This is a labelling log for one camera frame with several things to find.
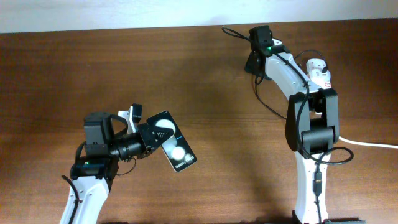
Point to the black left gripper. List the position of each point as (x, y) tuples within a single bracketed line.
[(148, 142)]

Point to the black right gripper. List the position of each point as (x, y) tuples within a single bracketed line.
[(249, 66)]

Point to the black Samsung flip phone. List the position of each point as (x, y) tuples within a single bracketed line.
[(176, 148)]

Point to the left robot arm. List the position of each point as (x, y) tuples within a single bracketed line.
[(109, 139)]

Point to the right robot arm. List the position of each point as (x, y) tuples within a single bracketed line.
[(311, 123)]

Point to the white USB charger adapter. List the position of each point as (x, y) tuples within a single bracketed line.
[(315, 70)]

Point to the white power strip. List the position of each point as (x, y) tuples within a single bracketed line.
[(325, 82)]

